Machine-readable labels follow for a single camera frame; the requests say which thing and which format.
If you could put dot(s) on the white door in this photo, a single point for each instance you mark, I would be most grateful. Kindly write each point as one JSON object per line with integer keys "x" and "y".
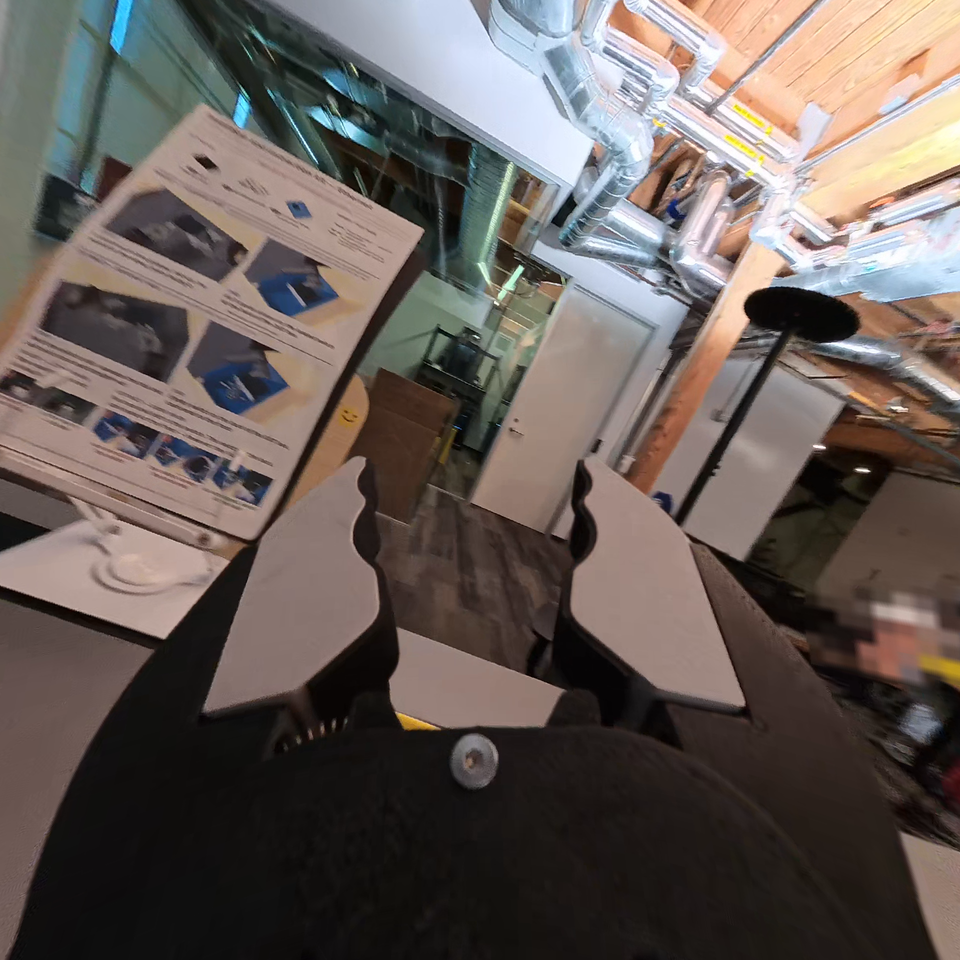
{"x": 562, "y": 390}

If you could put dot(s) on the yellow plastic bin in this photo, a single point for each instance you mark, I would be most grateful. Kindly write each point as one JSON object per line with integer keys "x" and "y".
{"x": 416, "y": 722}

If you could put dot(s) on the yellow smiley sticker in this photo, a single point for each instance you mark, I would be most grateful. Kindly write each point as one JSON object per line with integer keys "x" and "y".
{"x": 346, "y": 416}

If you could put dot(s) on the brown cardboard box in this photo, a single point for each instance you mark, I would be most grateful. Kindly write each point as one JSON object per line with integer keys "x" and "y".
{"x": 405, "y": 435}

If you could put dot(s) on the silver air duct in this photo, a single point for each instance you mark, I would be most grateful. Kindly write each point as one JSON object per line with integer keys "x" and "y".
{"x": 885, "y": 360}
{"x": 600, "y": 112}

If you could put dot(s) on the long spiral air duct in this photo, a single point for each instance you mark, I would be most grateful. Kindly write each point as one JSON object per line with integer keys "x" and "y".
{"x": 862, "y": 247}

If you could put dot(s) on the blue striped jacket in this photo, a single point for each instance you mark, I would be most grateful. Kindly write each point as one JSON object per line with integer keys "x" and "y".
{"x": 661, "y": 500}

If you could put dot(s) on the printed instruction poster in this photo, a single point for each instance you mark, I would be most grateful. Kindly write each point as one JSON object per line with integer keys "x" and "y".
{"x": 225, "y": 300}

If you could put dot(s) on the black metal shelf rack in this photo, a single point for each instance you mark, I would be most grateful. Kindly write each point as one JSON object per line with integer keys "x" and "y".
{"x": 457, "y": 382}

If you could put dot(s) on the black round pole stand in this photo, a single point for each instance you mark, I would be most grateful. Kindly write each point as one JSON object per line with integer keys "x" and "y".
{"x": 802, "y": 311}

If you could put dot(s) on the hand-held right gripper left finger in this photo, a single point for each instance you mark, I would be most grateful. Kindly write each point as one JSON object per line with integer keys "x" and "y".
{"x": 307, "y": 600}

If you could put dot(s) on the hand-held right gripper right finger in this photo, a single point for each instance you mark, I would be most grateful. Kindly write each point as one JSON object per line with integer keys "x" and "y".
{"x": 645, "y": 607}

